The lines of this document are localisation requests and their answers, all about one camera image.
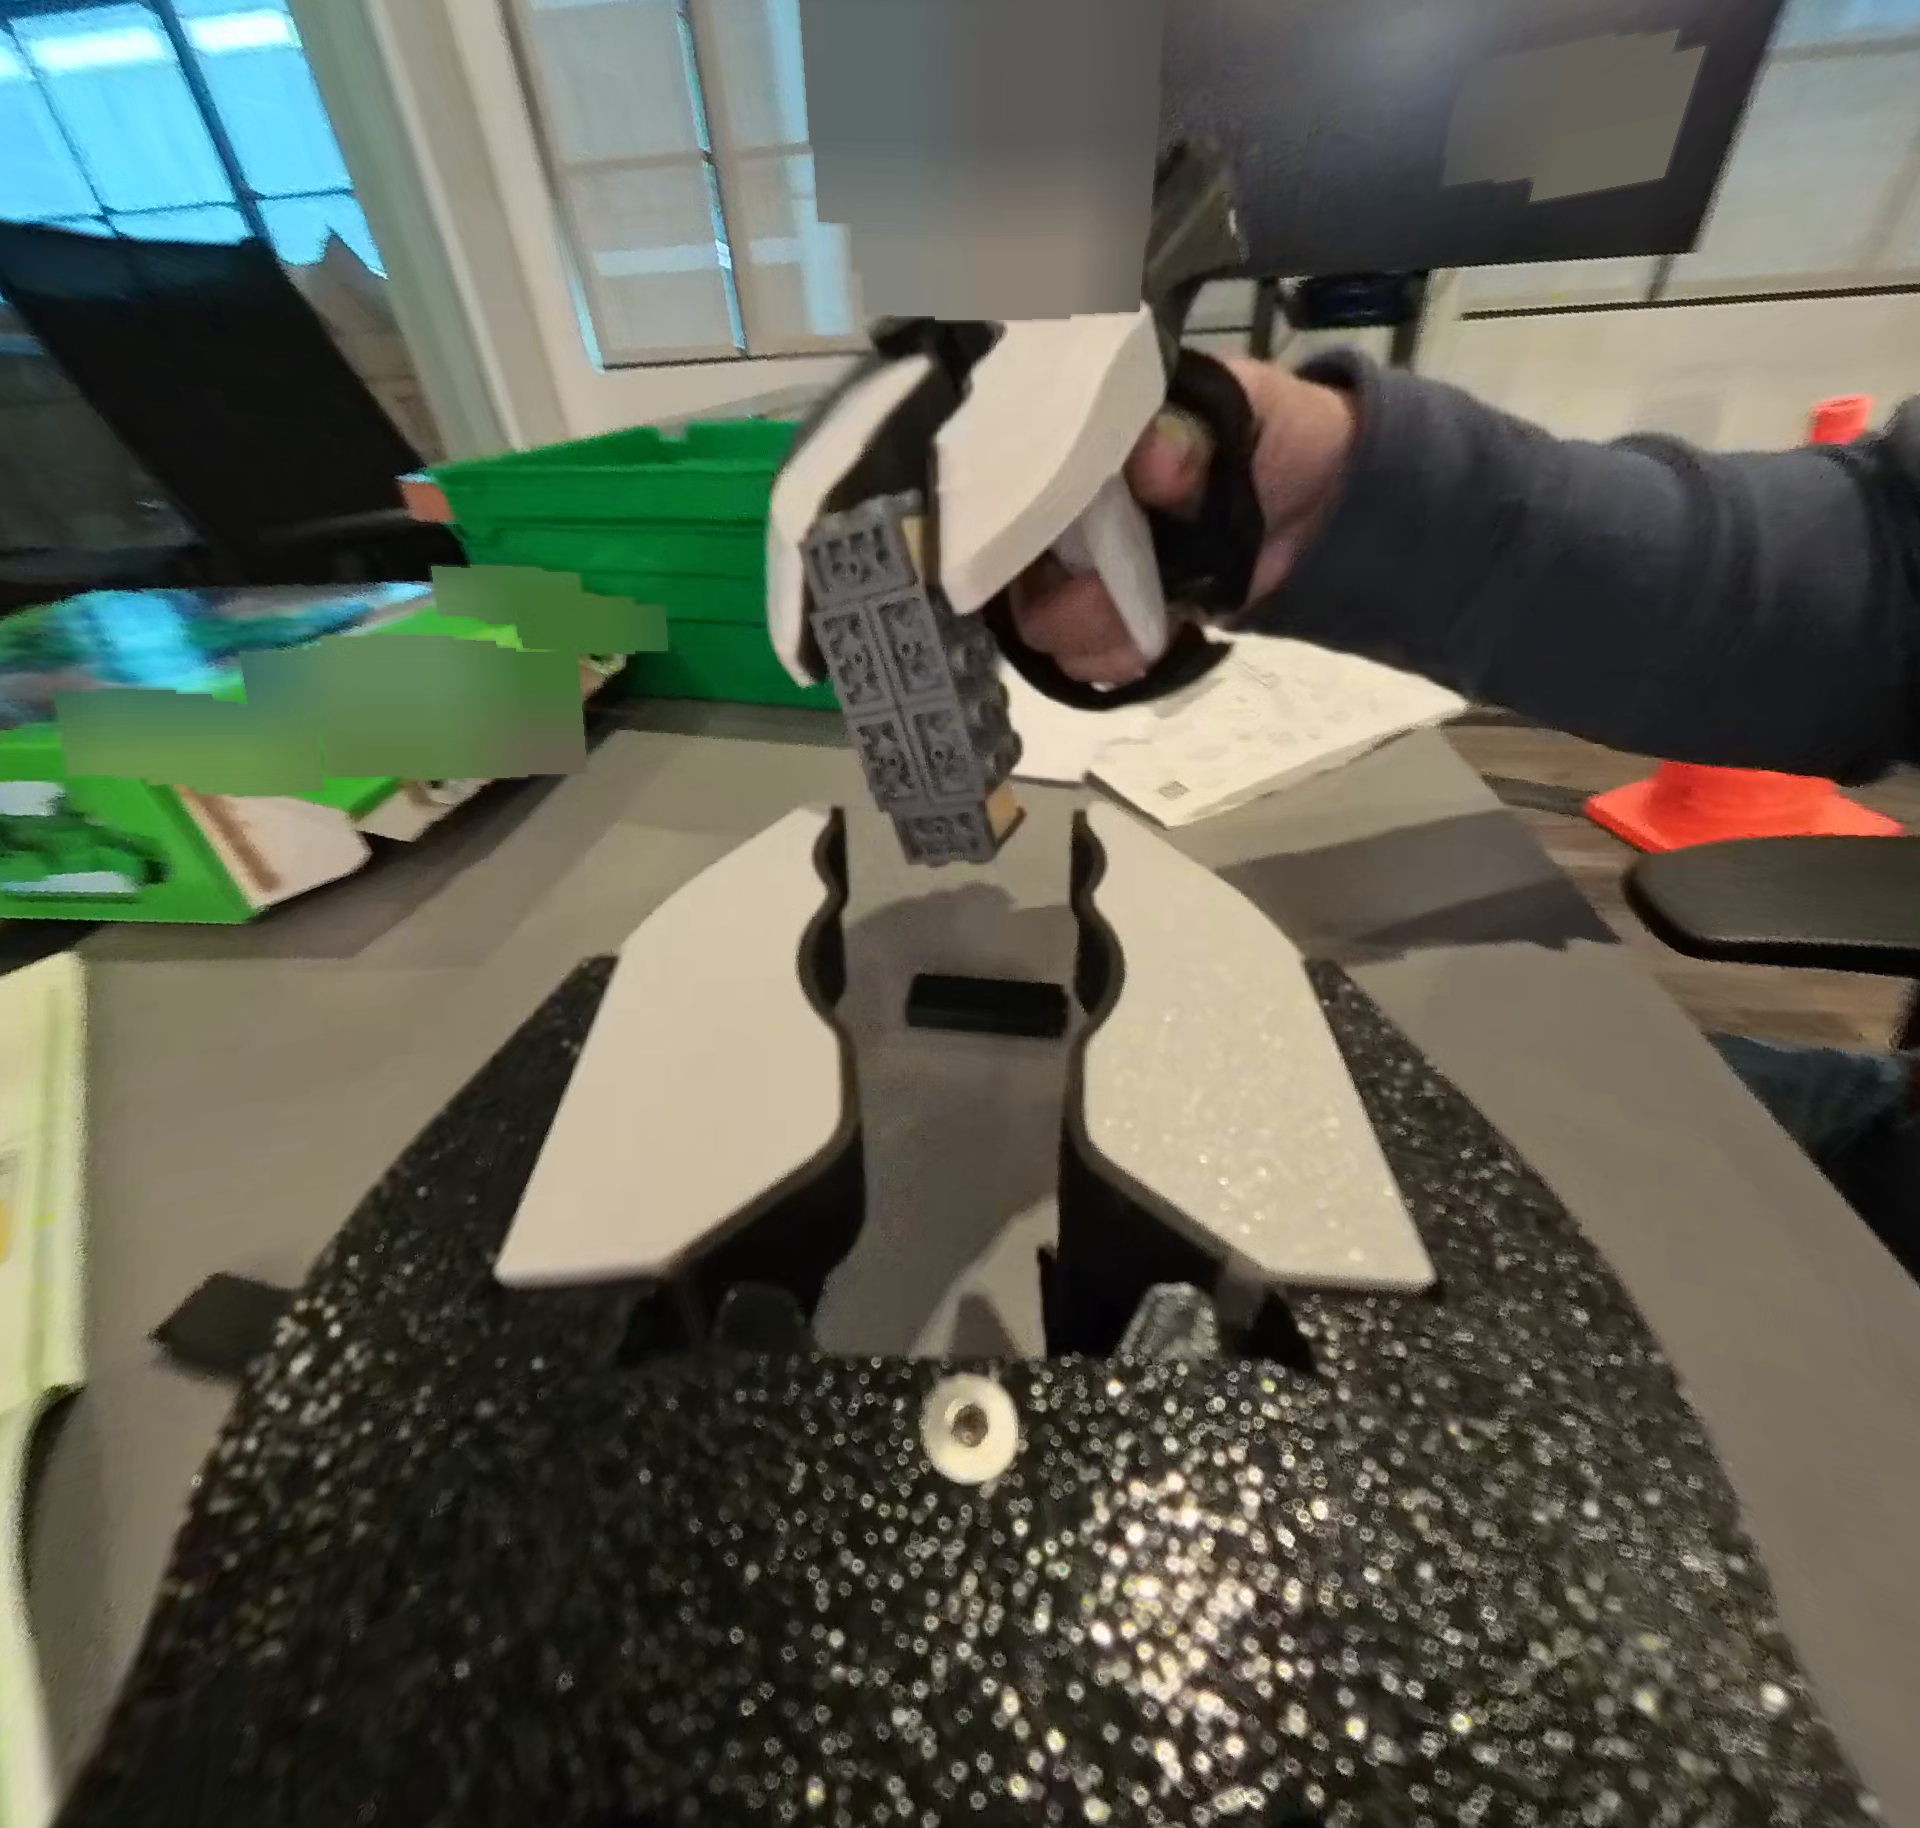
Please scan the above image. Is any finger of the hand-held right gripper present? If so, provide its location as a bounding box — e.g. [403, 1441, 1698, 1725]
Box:
[935, 307, 1169, 614]
[761, 316, 992, 686]

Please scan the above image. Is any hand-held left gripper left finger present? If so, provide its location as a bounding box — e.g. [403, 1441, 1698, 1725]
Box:
[494, 802, 876, 1352]

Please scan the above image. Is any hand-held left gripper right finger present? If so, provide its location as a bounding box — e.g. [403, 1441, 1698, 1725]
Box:
[1052, 802, 1441, 1361]

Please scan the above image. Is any grey brick assembly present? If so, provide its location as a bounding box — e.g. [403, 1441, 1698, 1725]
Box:
[798, 501, 1035, 872]

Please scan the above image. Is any black long brick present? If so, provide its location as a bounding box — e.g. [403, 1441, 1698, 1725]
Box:
[150, 1271, 289, 1382]
[899, 968, 1074, 1035]

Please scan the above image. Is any person's right forearm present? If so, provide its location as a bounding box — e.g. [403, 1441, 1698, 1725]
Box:
[1244, 352, 1920, 795]

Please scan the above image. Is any grey desk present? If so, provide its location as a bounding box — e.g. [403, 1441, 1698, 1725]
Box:
[0, 686, 1920, 1828]

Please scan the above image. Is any person's right hand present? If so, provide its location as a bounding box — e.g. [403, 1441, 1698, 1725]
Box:
[1020, 354, 1359, 695]

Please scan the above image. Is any green plastic bin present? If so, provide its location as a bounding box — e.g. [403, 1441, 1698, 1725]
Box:
[427, 417, 814, 529]
[597, 605, 845, 714]
[505, 508, 823, 623]

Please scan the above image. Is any white instruction sheet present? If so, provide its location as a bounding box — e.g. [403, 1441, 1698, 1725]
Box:
[1082, 644, 1465, 824]

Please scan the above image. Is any large black monitor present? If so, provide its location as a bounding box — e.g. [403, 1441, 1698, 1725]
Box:
[1157, 0, 1819, 364]

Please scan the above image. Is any black chair armrest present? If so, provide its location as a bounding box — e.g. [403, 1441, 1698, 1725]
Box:
[1628, 836, 1920, 980]

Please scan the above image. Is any person's leg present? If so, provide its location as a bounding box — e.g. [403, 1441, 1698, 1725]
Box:
[1708, 1024, 1920, 1229]

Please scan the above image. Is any green cardboard toy box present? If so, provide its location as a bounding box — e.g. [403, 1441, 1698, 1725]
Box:
[0, 581, 588, 926]

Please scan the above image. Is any pale green instruction booklet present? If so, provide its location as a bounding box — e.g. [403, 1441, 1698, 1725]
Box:
[0, 948, 86, 1828]

